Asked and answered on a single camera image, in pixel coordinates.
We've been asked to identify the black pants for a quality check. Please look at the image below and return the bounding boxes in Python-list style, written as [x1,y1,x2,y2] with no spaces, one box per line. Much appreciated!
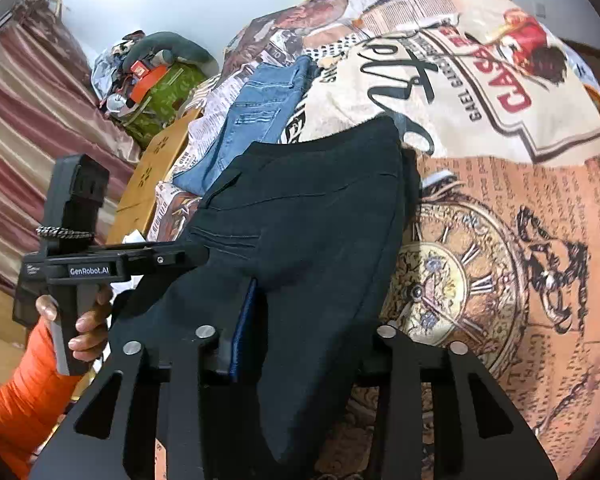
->
[110,115,418,469]

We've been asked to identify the orange sleeve forearm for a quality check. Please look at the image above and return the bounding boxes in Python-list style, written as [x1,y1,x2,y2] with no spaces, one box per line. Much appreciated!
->
[0,321,81,479]

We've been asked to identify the person left hand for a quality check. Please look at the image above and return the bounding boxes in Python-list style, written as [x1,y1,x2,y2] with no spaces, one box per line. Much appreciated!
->
[35,285,112,363]

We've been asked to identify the wooden lap desk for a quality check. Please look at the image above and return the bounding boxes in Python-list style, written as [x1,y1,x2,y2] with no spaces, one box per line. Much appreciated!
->
[107,110,201,245]

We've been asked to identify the printed newspaper pattern blanket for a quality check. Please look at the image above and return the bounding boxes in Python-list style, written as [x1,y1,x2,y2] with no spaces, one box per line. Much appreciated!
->
[149,0,600,479]

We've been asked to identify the striped pink curtain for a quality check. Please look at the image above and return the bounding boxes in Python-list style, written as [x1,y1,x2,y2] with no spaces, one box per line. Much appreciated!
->
[0,0,140,292]

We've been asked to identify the green patterned storage bag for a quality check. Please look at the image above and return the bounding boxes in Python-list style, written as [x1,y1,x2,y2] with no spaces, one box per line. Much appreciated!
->
[120,63,206,148]

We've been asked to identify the orange box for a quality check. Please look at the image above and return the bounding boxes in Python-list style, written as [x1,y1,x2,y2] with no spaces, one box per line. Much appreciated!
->
[129,61,169,103]

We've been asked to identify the blue denim jeans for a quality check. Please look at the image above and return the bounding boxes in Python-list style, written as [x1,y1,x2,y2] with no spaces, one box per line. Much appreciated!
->
[173,55,318,196]

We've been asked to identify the grey plush toy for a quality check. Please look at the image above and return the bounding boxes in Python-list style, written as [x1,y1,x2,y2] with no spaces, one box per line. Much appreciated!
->
[122,32,214,74]

